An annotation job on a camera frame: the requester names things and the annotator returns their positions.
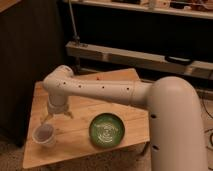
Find green ceramic plate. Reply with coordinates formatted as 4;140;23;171
89;113;125;149

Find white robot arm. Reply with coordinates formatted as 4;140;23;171
43;65;208;171

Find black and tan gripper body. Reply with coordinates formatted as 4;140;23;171
47;103;69;114

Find white lower shelf beam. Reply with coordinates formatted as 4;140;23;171
66;41;213;78

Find metal pole stand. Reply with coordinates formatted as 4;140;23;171
68;0;80;46

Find black floor cables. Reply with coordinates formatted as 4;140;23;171
199;69;213;168

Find wooden table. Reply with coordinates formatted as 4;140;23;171
22;68;151;170

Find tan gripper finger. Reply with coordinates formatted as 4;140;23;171
64;112;73;119
40;114;52;124

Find black handle on shelf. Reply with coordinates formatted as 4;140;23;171
164;56;194;66

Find dark cabinet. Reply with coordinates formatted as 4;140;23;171
0;0;64;147

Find upper shelf with clutter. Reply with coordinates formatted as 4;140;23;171
62;0;213;20

